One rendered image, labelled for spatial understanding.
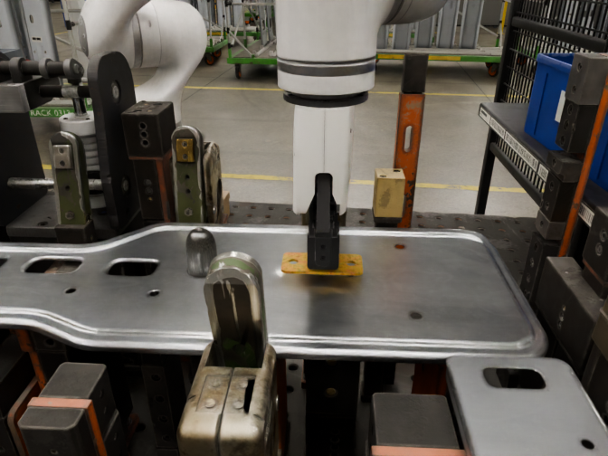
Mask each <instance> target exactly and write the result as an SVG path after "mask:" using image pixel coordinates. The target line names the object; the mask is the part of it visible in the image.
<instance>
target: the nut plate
mask: <svg viewBox="0 0 608 456"><path fill-rule="evenodd" d="M291 261H296V262H297V263H296V264H291V263H290V262H291ZM348 263H354V264H355V265H353V266H349V265H347V264H348ZM281 272H283V273H294V274H324V275H354V276H359V275H362V274H363V262H362V256H361V255H359V254H343V253H340V254H339V264H338V269H336V270H312V269H309V268H308V266H307V253H306V252H286V253H284V254H283V258H282V264H281Z"/></svg>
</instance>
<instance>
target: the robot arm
mask: <svg viewBox="0 0 608 456"><path fill-rule="evenodd" d="M275 1H276V34H277V56H278V57H277V65H278V86H279V87H280V88H281V89H283V90H284V91H283V99H284V100H286V101H287V102H288V103H291V104H295V111H294V129H293V212H294V213H295V214H297V215H299V214H305V213H306V212H307V210H308V208H309V232H308V234H307V266H308V268H309V269H312V270H336V269H338V264H339V222H338V221H337V219H338V213H339V215H341V214H343V213H344V212H345V211H346V208H347V194H348V187H349V177H350V169H351V157H352V143H353V127H354V106H355V105H358V104H361V103H364V102H365V101H366V100H368V90H371V89H372V88H373V87H374V86H375V57H376V41H377V34H378V30H379V28H380V26H381V25H389V24H410V23H416V22H420V21H422V20H425V19H428V18H430V17H432V16H433V15H435V14H437V13H438V12H439V11H440V10H441V9H442V8H443V7H444V6H445V4H446V2H447V1H448V0H275ZM78 35H79V41H80V45H81V50H82V51H83V52H84V53H85V55H86V56H87V58H88V59H90V58H91V57H92V56H93V55H96V54H99V53H102V52H107V51H113V52H121V53H122V54H123V55H124V56H125V58H126V59H127V61H128V65H129V67H130V69H132V68H146V67H157V71H156V73H155V74H154V75H153V76H152V77H151V78H150V79H149V80H148V81H146V82H145V83H143V84H142V85H140V86H138V87H136V88H135V93H136V100H137V103H138V102H139V101H142V100H145V101H172V102H173V104H174V112H175V120H176V128H178V127H181V126H182V120H181V96H182V92H183V89H184V87H185V85H186V83H187V81H188V80H189V78H190V77H191V75H192V74H193V72H194V71H195V69H196V67H197V66H198V64H199V63H200V61H201V60H202V58H203V56H204V53H205V49H206V45H207V29H206V27H205V24H204V19H203V17H202V16H201V15H200V14H199V12H198V11H197V10H196V9H195V8H194V7H193V6H191V5H190V4H188V3H185V2H182V1H175V0H86V2H85V4H84V6H83V7H82V10H81V15H80V18H79V22H78Z"/></svg>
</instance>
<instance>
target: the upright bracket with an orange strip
mask: <svg viewBox="0 0 608 456"><path fill-rule="evenodd" d="M428 59H429V54H427V53H426V54H420V53H412V54H407V53H405V54H404V63H403V73H402V83H401V92H399V101H398V111H397V122H396V133H395V143H394V163H393V168H401V169H403V172H404V177H405V186H404V210H403V212H402V222H401V223H399V224H398V225H397V228H411V223H412V215H413V200H414V191H415V183H416V175H417V167H418V158H419V150H420V142H421V134H422V125H423V110H424V102H425V93H424V92H425V83H426V75H427V67H428ZM409 126H411V127H412V130H411V139H410V146H409V147H408V148H404V143H405V133H406V128H407V127H409ZM395 365H396V363H385V365H384V374H383V384H386V385H393V384H394V373H395Z"/></svg>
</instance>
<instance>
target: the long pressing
mask: <svg viewBox="0 0 608 456"><path fill-rule="evenodd" d="M197 227H203V228H206V229H207V230H209V231H210V232H211V234H212V235H213V237H214V240H215V243H216V250H217V255H219V254H221V253H223V252H242V253H245V254H247V255H249V256H251V257H253V259H254V260H256V261H257V262H258V263H259V264H260V266H261V270H262V279H263V289H264V299H265V309H266V320H267V330H268V340H269V344H271V345H272V346H273V347H274V349H275V351H276V358H284V359H308V360H333V361H357V362H382V363H406V364H431V365H446V359H447V358H448V357H449V356H452V355H482V356H531V357H545V356H546V353H547V350H548V347H549V342H548V337H547V335H546V332H545V330H544V329H543V327H542V326H541V324H540V322H539V320H538V319H537V316H536V314H535V313H534V311H533V309H532V308H531V307H530V305H529V303H528V302H527V299H526V298H525V296H524V294H523V292H522V291H521V289H520V287H519V286H518V284H517V282H516V281H515V279H514V277H513V276H512V274H511V272H510V270H509V269H508V266H507V264H506V263H505V262H504V260H503V259H502V257H501V255H500V253H499V251H498V250H497V249H496V247H495V246H494V245H493V244H492V243H491V242H490V240H489V239H488V238H487V237H485V236H484V235H483V234H481V233H477V232H473V231H469V230H462V229H430V228H393V227H355V226H339V253H343V254H359V255H361V256H362V262H363V274H362V275H359V276H347V275H317V274H294V273H283V272H281V264H282V258H283V254H284V253H286V252H307V234H308V232H309V226H308V225H281V224H244V223H156V224H151V225H149V226H147V227H144V228H141V229H138V230H136V231H133V232H130V233H125V234H122V235H120V236H117V237H114V238H111V239H108V240H105V241H101V242H93V243H85V244H68V243H34V242H0V259H6V260H7V261H6V262H5V263H4V264H3V265H2V266H0V328H5V329H24V330H30V331H34V332H37V333H40V334H42V335H45V336H47V337H50V338H52V339H54V340H57V341H59V342H62V343H63V344H65V345H68V346H70V347H74V348H77V349H80V350H85V351H92V352H113V353H138V354H162V355H187V356H202V355H203V352H204V349H205V347H206V346H207V345H208V344H209V343H210V342H212V341H214V340H213V335H212V330H211V326H210V321H209V317H208V310H207V306H206V303H205V298H204V283H205V279H206V277H201V278H199V277H194V276H191V275H190V274H189V273H188V267H187V259H186V252H185V242H186V238H187V235H188V234H189V233H190V232H191V231H192V230H193V229H194V228H197ZM397 245H402V246H403V247H404V248H403V249H398V248H396V247H395V246H397ZM44 260H46V261H81V265H80V266H79V267H78V268H77V270H75V271H73V272H70V273H34V272H26V270H27V269H28V268H29V267H30V266H31V265H32V264H34V263H35V262H37V261H44ZM120 262H140V263H155V264H156V265H157V268H156V269H155V271H154V272H153V273H152V274H149V275H147V276H126V275H108V272H109V270H110V269H111V267H112V266H113V265H115V264H117V263H120ZM70 289H76V290H75V291H74V292H73V293H66V291H67V290H70ZM154 291H157V292H159V293H158V294H157V295H156V296H150V295H149V294H150V293H151V292H154ZM412 314H419V315H420V316H422V318H420V319H414V318H412V317H411V315H412Z"/></svg>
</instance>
